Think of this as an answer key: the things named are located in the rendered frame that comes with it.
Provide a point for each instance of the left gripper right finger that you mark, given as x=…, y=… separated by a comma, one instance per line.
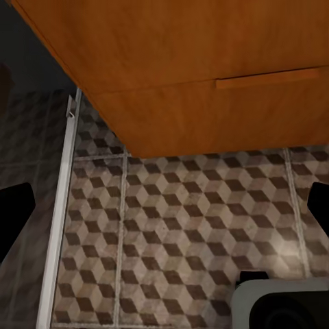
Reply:
x=318, y=203

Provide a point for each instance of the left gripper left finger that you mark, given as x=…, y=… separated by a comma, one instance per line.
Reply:
x=16, y=205

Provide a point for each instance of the shower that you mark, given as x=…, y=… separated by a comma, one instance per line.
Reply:
x=55, y=239

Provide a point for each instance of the door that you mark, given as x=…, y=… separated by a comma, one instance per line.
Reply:
x=36, y=99

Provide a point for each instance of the cabinet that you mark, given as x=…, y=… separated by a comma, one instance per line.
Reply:
x=186, y=77

